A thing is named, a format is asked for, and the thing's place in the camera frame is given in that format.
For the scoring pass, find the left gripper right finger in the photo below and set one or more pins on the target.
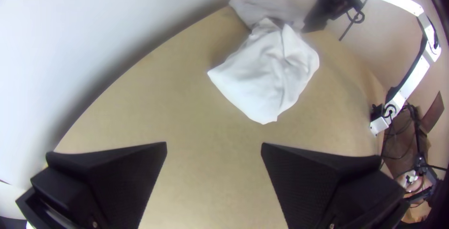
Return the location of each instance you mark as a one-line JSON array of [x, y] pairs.
[[326, 190]]

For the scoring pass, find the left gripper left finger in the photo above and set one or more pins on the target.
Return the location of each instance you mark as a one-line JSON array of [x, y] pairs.
[[105, 187]]

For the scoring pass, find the white t-shirt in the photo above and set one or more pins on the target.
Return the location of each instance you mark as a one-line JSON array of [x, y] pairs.
[[266, 74]]

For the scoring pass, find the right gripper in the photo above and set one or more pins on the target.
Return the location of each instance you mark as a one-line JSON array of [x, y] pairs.
[[333, 4]]

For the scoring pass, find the white garment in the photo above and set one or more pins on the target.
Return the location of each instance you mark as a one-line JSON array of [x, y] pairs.
[[259, 8]]

